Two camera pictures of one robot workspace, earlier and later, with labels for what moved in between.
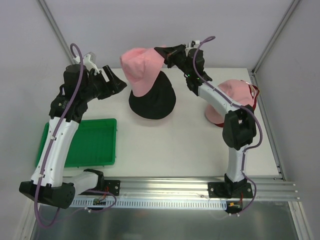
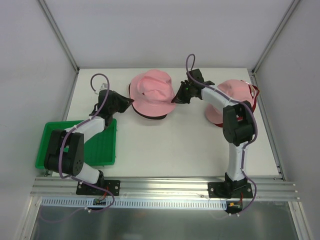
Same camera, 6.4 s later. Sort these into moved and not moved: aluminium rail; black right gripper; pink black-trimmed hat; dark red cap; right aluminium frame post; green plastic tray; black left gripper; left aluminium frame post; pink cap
Moved: pink black-trimmed hat; black right gripper; black left gripper
Not moved: green plastic tray; right aluminium frame post; dark red cap; left aluminium frame post; pink cap; aluminium rail
